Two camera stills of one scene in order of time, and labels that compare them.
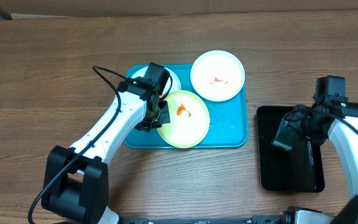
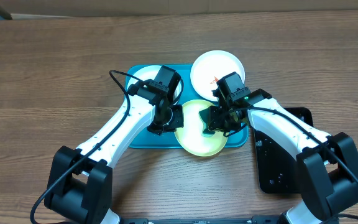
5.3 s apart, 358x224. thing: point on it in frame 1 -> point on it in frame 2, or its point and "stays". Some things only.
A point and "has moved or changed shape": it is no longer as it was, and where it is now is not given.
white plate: (217, 75) stays
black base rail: (255, 219) stays
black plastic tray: (299, 169) stays
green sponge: (286, 137) has moved or changed shape
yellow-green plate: (189, 119) has moved or changed shape
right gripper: (294, 122) -> (215, 124)
